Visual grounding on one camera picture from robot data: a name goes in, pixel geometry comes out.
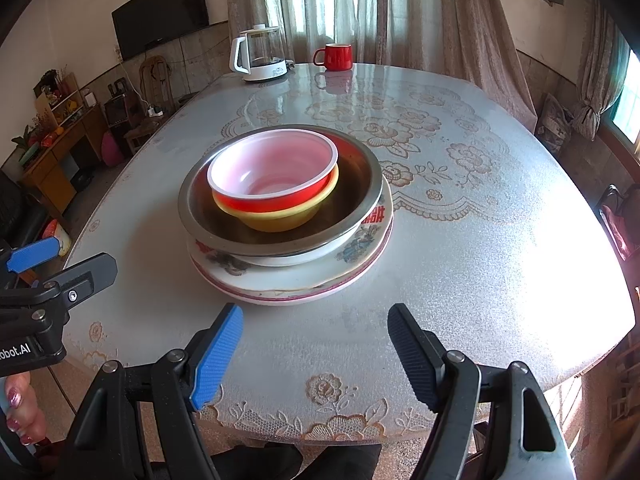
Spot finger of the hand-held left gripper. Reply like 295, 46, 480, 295
0, 252, 119, 337
0, 237, 63, 288

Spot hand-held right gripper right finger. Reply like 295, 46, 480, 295
387, 303, 578, 480

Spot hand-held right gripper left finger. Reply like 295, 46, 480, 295
57, 303, 245, 480

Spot large pink-rimmed plate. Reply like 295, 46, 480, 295
192, 220, 396, 307

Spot small white rose plate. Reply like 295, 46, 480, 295
227, 232, 373, 267

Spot white plate with red print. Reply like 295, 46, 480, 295
187, 195, 396, 291

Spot yellow plastic bowl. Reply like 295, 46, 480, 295
215, 162, 340, 233

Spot red plastic bowl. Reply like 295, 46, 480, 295
207, 130, 339, 214

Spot stainless steel bowl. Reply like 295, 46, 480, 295
178, 124, 385, 257

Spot person's left hand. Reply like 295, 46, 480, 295
0, 372, 48, 461

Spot black leather armchair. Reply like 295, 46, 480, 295
0, 170, 51, 263

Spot pink bag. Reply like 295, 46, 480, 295
101, 132, 122, 167

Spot person's dark trousers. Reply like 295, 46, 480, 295
210, 442, 382, 480

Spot wooden stool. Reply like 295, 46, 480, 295
122, 115, 167, 157

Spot wooden high-back chair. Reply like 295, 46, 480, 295
140, 56, 176, 117

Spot wooden lattice chair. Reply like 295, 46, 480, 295
607, 335, 640, 423

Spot round-back chair with red cushion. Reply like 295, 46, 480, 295
595, 185, 640, 262

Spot white glass electric kettle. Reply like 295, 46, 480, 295
229, 24, 296, 83

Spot black flat television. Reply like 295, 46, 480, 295
111, 0, 210, 62

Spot printed sack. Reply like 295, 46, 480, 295
535, 92, 573, 157

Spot beige patterned curtain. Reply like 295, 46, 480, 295
385, 0, 538, 131
224, 0, 271, 68

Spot red mug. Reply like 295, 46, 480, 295
313, 43, 353, 71

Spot side window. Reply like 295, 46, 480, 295
600, 35, 640, 147

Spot tied beige window curtain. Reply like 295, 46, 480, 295
570, 5, 632, 142

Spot sheer white curtain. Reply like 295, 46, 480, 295
250, 0, 396, 63

